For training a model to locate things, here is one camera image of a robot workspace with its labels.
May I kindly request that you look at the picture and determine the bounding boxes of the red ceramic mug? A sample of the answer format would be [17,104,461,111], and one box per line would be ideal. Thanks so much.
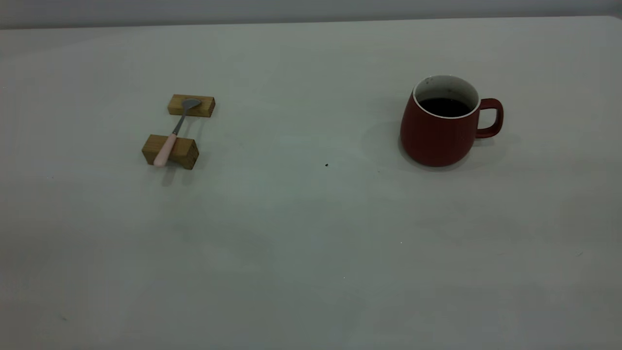
[400,74,504,168]

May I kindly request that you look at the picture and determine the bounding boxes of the pink handled metal spoon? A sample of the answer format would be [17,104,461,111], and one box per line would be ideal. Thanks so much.
[153,98,202,168]

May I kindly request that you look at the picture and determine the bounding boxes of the flat rectangular wooden block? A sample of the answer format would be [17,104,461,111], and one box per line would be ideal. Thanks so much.
[168,94,216,118]

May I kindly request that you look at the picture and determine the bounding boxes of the arched wooden block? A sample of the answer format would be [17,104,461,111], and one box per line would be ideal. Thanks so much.
[141,134,199,170]

